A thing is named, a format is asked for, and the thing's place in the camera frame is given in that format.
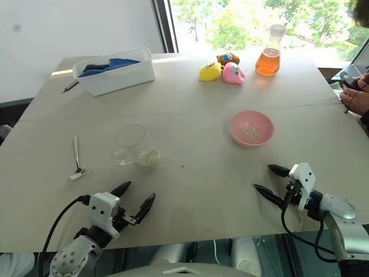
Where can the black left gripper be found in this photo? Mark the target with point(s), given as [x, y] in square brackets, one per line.
[124, 219]

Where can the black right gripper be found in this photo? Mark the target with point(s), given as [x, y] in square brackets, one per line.
[292, 194]

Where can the black phone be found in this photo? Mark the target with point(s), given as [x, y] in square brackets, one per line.
[347, 79]

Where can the pale green crumbly clump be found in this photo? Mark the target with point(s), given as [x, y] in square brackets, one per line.
[148, 157]

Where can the food residue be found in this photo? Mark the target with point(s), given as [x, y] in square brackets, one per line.
[250, 131]

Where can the white plastic bin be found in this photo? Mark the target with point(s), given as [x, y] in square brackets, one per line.
[127, 76]

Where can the person's bare hand with wristband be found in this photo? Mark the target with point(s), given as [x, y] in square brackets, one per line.
[356, 96]

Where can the person's bare hand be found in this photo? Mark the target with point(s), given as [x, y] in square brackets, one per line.
[364, 81]

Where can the clear glass cup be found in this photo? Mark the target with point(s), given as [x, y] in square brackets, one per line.
[129, 138]

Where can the pink bowl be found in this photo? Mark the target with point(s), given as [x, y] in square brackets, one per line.
[261, 124]

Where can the silver metal spoon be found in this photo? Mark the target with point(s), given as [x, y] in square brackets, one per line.
[76, 161]

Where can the person's dark sleeve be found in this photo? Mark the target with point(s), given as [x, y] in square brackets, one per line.
[365, 116]

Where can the pink plush toy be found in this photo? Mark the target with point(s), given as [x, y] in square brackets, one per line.
[233, 73]

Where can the glass flask with orange liquid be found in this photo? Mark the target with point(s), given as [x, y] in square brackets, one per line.
[268, 62]

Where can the yellow plush toy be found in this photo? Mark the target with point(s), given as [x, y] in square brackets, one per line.
[210, 72]

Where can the black and silver pen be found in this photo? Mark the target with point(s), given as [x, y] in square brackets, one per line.
[70, 86]

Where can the brown plush toy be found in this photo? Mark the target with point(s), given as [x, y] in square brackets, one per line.
[227, 58]

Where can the blue cloth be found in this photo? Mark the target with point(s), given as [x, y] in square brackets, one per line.
[121, 63]

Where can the white rounded object under table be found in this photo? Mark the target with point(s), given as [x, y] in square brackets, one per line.
[15, 264]

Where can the grey laptop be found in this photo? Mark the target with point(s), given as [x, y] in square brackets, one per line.
[359, 62]

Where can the person's dark hair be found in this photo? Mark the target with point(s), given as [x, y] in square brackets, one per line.
[362, 11]

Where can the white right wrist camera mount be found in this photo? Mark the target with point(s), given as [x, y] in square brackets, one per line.
[304, 180]

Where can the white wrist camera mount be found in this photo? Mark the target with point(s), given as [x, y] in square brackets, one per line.
[304, 180]
[101, 207]

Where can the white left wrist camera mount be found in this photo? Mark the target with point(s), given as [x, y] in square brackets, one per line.
[101, 207]

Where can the black window frame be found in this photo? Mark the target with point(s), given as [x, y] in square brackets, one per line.
[165, 26]

